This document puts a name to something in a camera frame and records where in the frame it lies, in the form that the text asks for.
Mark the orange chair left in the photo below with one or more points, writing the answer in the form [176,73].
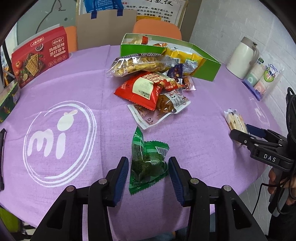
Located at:
[71,38]

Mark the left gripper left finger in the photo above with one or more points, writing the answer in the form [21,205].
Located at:
[64,219]

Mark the red cracker box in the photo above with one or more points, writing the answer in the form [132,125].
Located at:
[39,53]

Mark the blue tote bag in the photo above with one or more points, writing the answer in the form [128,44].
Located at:
[93,6]

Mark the green pea packet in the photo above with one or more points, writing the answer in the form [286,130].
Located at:
[148,162]

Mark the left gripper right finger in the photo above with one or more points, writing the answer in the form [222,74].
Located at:
[215,213]

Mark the orange chair right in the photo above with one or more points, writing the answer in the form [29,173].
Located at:
[158,28]

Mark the chocolate chip cookie packet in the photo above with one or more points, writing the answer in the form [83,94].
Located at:
[234,120]

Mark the paper cup pack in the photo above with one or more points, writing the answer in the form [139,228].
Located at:
[264,76]

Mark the orange chair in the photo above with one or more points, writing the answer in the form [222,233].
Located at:
[71,38]
[158,28]

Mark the green snack box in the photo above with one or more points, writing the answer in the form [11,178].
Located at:
[208,70]

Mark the brown cardboard sheet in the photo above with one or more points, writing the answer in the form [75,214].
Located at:
[107,27]

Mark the clear pastry packet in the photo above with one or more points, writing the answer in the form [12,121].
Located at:
[139,40]

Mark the small purple nut packet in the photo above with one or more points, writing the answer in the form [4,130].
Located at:
[176,73]

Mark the small red sausage packet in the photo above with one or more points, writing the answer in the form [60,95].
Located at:
[188,84]

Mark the wall poster chinese text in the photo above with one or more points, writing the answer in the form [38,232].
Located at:
[170,11]

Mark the black smartphone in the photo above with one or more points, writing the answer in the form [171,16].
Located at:
[2,140]

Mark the red biscuit packet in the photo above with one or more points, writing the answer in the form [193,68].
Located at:
[144,88]

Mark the white spicy tofu packet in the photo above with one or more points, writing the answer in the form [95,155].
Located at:
[172,102]

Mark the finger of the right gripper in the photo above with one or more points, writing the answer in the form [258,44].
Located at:
[262,136]
[245,139]

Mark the white thermos jug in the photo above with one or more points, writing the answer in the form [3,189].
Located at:
[243,58]

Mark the yellow chip bag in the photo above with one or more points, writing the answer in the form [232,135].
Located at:
[191,61]

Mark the clear twisted snack bag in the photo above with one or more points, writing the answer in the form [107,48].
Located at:
[150,62]

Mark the orange clear peanut packet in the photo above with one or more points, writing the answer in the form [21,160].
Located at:
[163,45]

